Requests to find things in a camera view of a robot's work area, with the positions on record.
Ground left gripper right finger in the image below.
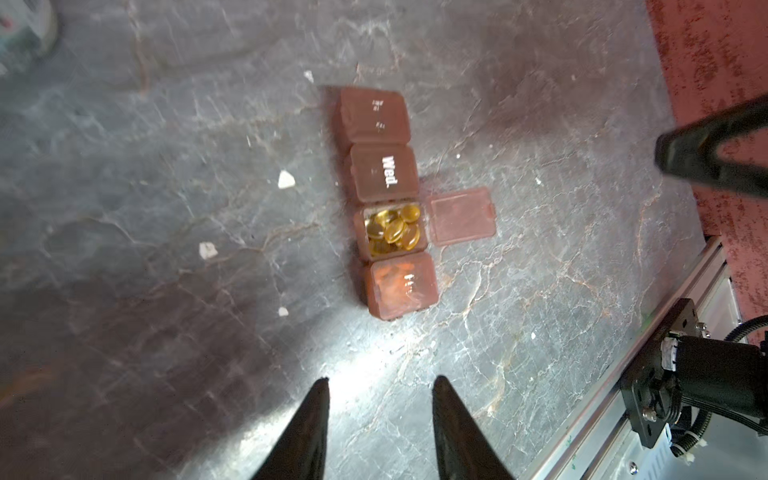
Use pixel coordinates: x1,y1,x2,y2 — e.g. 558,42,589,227
432,375,514,480

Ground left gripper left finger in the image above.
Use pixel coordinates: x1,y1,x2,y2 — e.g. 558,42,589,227
252,378,330,480

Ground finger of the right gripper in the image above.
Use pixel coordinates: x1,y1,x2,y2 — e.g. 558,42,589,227
654,95,767,198

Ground white bottle green cap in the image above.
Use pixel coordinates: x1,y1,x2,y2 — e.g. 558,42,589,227
1,0,59,77

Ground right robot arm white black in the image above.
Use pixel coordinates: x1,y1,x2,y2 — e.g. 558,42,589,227
654,95,767,436

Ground amber gel capsules in organizer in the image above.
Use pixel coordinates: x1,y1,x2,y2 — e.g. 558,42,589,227
364,204,423,257

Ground aluminium frame rail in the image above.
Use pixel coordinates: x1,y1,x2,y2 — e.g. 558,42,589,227
524,236,741,479

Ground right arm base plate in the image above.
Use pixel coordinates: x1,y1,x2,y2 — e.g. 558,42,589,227
619,298,698,449

